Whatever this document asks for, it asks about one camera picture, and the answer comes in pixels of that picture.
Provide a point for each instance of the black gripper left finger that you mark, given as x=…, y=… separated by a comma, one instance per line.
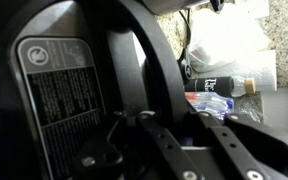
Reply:
x=164, y=146

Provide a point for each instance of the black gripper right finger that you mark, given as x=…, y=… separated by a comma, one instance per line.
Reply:
x=270, y=146

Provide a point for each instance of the Fiji water bottle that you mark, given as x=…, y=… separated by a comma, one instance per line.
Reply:
x=210, y=100

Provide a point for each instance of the black bottle with white print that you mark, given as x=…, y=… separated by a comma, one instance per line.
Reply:
x=210, y=86

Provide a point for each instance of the white plastic bag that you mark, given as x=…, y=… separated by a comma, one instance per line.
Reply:
x=224, y=36

